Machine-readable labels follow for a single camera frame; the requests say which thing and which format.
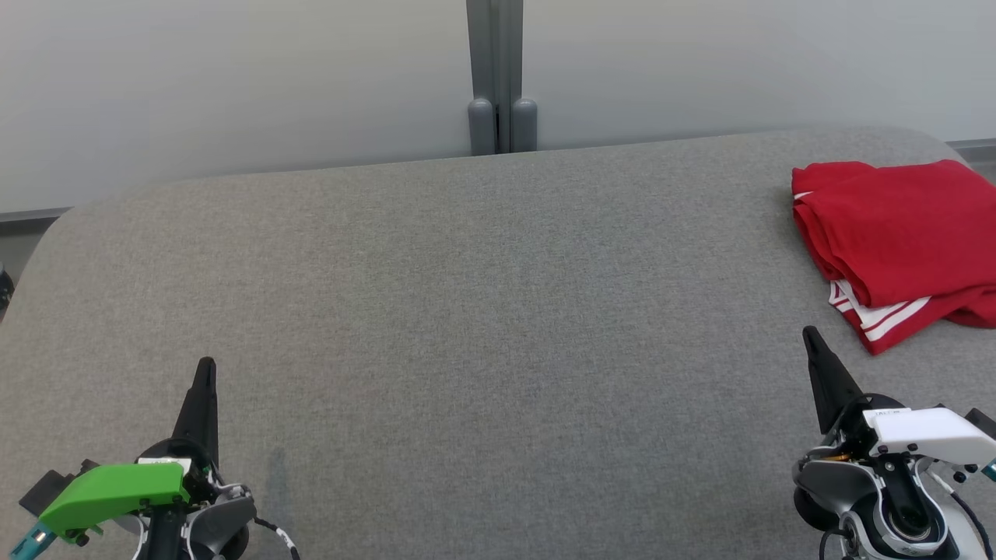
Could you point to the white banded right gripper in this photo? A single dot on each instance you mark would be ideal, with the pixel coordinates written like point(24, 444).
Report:
point(934, 432)

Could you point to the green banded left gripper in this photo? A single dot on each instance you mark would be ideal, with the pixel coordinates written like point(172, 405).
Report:
point(117, 490)

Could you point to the red shorts with white trim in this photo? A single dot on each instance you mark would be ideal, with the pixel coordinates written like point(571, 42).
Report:
point(976, 315)

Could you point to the red and white jersey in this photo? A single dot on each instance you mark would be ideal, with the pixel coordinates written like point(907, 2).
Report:
point(895, 225)

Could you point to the grey partition post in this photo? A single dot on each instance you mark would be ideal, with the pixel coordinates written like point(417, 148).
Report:
point(502, 70)

